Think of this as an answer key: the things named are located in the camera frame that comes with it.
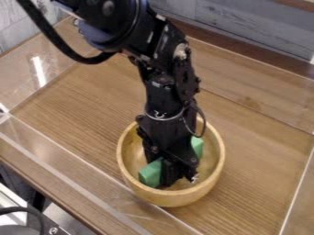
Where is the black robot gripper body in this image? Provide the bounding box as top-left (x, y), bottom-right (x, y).
top-left (136, 56), bottom-right (201, 168)

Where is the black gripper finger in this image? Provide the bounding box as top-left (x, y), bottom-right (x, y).
top-left (176, 163), bottom-right (199, 184)
top-left (160, 159), bottom-right (183, 187)

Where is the green rectangular block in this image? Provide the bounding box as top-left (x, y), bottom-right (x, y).
top-left (138, 137), bottom-right (203, 188)

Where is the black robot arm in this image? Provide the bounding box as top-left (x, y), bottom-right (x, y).
top-left (52, 0), bottom-right (201, 186)

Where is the brown wooden bowl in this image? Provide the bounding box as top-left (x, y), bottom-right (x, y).
top-left (116, 122), bottom-right (226, 207)

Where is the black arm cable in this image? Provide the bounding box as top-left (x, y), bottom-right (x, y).
top-left (16, 0), bottom-right (120, 65)

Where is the clear acrylic front wall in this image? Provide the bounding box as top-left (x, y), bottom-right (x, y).
top-left (0, 114), bottom-right (203, 235)

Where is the black cable lower left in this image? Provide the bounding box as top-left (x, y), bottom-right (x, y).
top-left (0, 206), bottom-right (47, 235)

